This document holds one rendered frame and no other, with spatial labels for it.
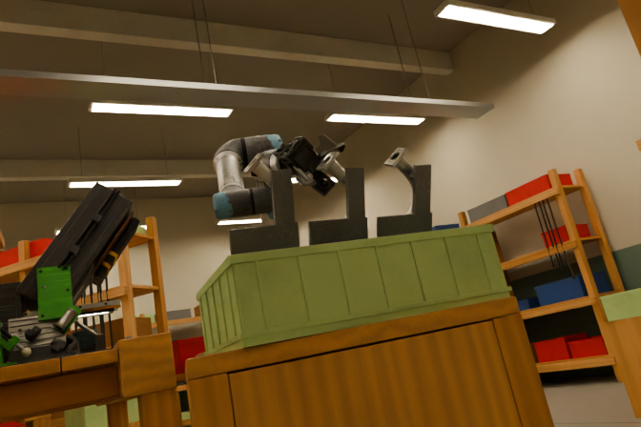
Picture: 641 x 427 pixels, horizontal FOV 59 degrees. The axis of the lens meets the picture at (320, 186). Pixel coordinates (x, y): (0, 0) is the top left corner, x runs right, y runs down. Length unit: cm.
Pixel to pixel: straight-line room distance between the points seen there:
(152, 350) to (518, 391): 94
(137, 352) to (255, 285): 64
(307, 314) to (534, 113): 653
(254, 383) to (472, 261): 54
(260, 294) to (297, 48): 610
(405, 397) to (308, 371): 19
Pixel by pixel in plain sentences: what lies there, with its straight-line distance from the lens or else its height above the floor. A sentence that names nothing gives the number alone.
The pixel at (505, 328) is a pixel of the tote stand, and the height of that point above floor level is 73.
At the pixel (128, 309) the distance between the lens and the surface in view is 489.
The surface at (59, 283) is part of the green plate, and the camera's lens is 233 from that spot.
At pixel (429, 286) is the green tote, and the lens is 122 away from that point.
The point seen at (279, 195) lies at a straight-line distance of 121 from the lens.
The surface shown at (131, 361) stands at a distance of 165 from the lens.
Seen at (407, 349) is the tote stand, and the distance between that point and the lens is 115.
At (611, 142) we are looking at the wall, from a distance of 685.
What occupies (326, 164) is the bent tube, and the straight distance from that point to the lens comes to 130.
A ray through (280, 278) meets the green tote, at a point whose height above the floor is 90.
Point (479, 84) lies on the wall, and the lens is 812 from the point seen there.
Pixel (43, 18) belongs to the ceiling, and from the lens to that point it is 631.
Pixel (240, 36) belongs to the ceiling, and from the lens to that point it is 680.
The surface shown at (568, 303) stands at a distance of 649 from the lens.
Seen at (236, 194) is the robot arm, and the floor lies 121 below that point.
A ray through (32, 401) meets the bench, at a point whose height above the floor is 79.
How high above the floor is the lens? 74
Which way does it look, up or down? 17 degrees up
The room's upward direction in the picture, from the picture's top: 12 degrees counter-clockwise
